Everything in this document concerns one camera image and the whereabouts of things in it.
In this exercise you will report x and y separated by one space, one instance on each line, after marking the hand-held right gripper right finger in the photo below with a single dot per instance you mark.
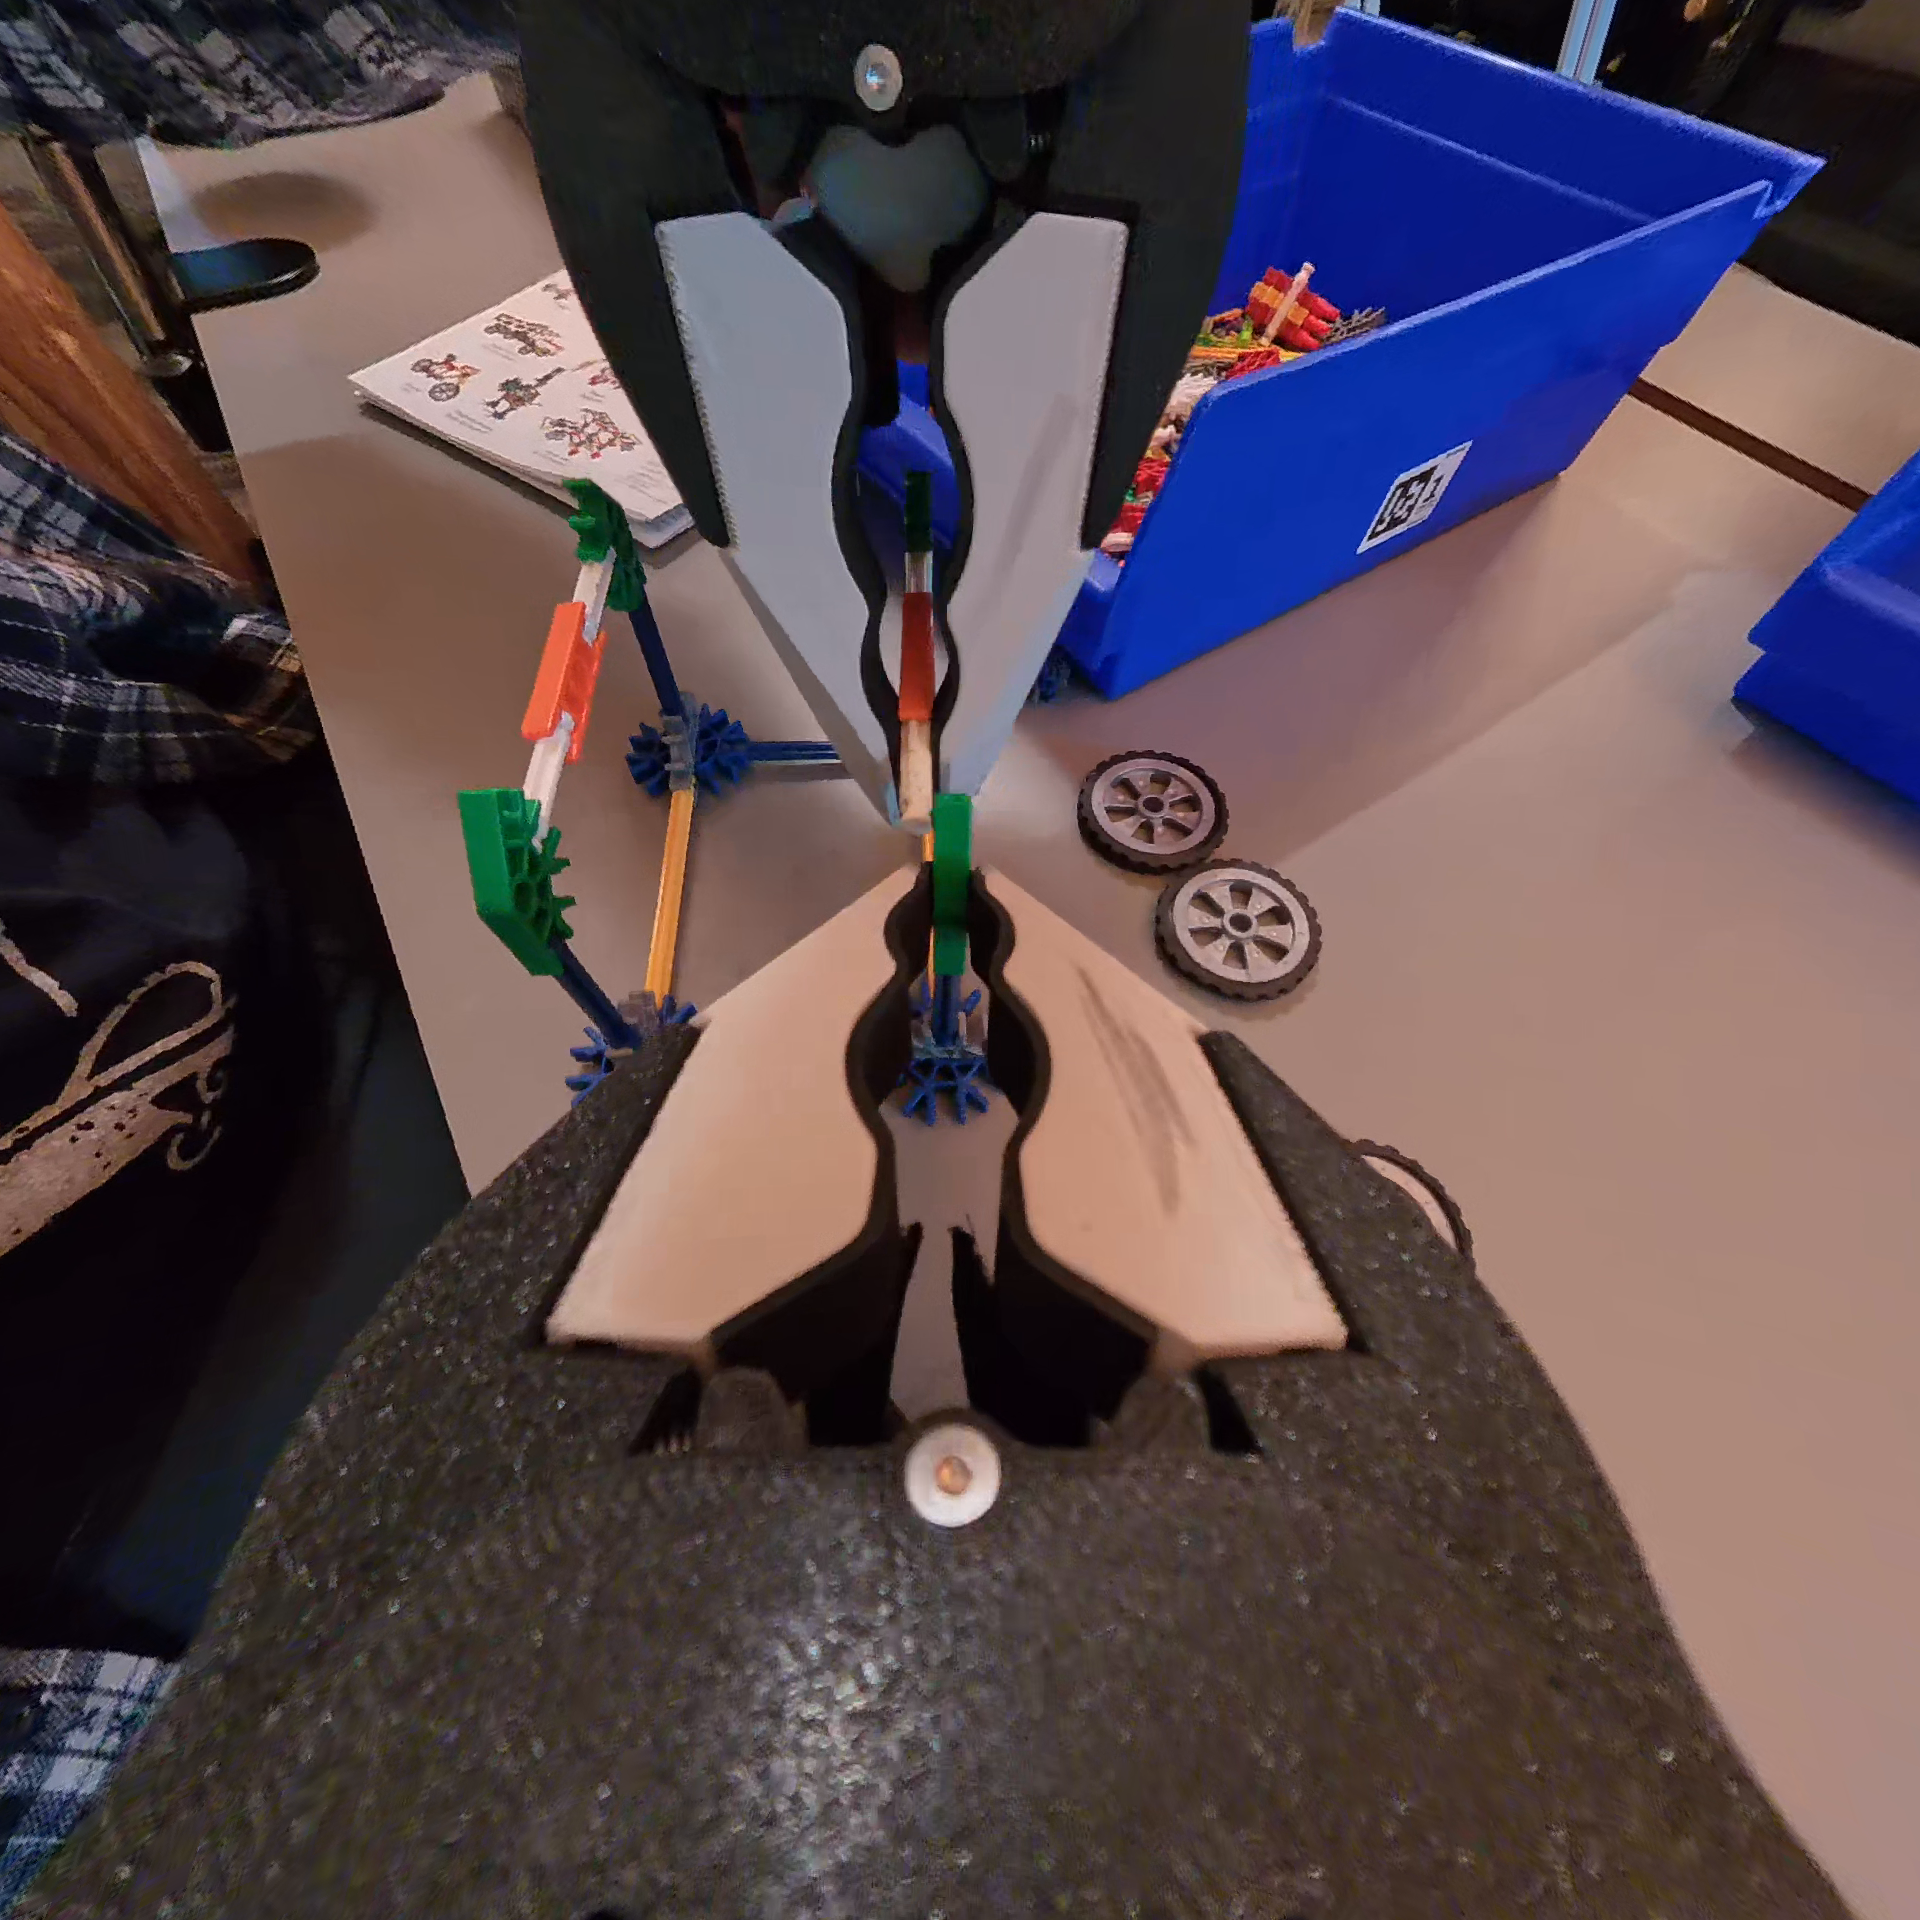
1155 1156

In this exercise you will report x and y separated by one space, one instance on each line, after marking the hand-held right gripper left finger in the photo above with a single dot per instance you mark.
750 1156

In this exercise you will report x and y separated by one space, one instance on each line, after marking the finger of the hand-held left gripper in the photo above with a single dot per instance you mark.
766 421
1045 421

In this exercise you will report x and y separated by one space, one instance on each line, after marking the pile of colourful toy pieces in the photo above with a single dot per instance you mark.
1230 363

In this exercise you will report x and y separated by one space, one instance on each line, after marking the orange toy connector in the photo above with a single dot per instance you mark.
914 661
556 669

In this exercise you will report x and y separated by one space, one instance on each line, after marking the blue yellow toy rod frame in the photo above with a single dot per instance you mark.
697 750

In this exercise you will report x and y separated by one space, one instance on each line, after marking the grey toy rod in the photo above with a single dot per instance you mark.
914 777

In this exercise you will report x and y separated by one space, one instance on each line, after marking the blue bin with white label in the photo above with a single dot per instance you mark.
1561 363

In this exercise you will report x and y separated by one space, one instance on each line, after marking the person's left forearm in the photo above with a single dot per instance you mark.
211 61

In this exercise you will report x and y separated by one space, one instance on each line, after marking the black toy wheel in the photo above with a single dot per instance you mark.
1152 813
1237 931
1418 1188

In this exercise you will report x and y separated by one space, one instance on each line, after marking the toy instruction sheet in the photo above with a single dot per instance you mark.
526 375

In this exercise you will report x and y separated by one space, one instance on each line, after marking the black monitor stand base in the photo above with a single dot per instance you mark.
227 271

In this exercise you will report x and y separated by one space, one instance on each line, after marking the person's dark printed shirt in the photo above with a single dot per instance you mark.
121 1111

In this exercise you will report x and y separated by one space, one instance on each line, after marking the person's plaid shirt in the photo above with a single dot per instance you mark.
121 646

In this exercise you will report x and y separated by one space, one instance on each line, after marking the blue plastic bin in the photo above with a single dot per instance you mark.
1844 646

